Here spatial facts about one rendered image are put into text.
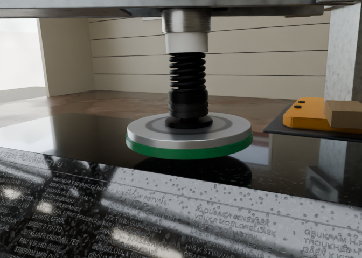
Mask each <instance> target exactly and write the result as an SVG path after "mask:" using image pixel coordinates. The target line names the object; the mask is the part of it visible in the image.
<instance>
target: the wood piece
mask: <svg viewBox="0 0 362 258"><path fill-rule="evenodd" d="M324 114H325V116H326V118H327V120H328V123H329V125H330V127H332V128H351V129H362V104H361V103H360V102H359V101H336V100H325V111H324Z"/></svg>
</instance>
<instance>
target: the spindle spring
mask: <svg viewBox="0 0 362 258"><path fill-rule="evenodd" d="M188 53H198V54H192V55H181V56H177V54H188ZM168 54H169V55H170V56H175V57H170V58H169V62H176V63H171V64H169V67H170V68H182V67H194V66H198V67H197V68H187V69H173V70H170V71H169V73H170V74H171V75H172V74H189V73H198V74H192V75H180V76H170V78H169V79H170V80H171V81H186V80H196V79H198V81H190V82H171V83H170V87H191V86H198V87H193V88H181V89H173V88H171V89H170V92H175V93H193V92H201V91H203V90H205V89H206V85H205V84H204V83H205V82H206V79H205V78H204V77H205V76H206V73H205V72H204V71H205V70H206V67H205V66H204V64H206V61H205V59H202V58H205V57H206V54H205V53H202V52H178V53H168ZM195 59H198V61H188V62H177V61H184V60H195Z"/></svg>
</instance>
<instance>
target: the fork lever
mask: <svg viewBox="0 0 362 258"><path fill-rule="evenodd" d="M355 4H356V1H354V2H350V3H324V4H318V3H316V0H0V19H22V18H130V17H162V16H161V12H160V10H158V9H157V8H217V7H228V9H227V11H211V17H237V16H321V15H323V13H324V6H352V5H355Z"/></svg>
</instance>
